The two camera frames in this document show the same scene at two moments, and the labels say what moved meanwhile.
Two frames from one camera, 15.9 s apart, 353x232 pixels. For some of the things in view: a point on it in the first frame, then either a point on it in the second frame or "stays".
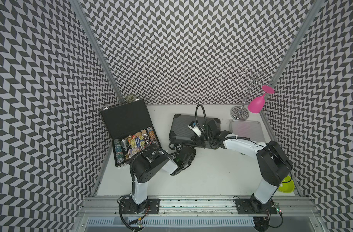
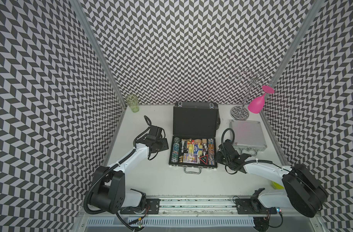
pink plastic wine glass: x=257 y=105 stays
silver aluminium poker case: x=250 y=129 stays
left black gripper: x=193 y=155 to x=165 y=145
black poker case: x=130 y=128 to x=193 y=145
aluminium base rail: x=107 y=207 stays
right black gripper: x=197 y=138 to x=219 y=154
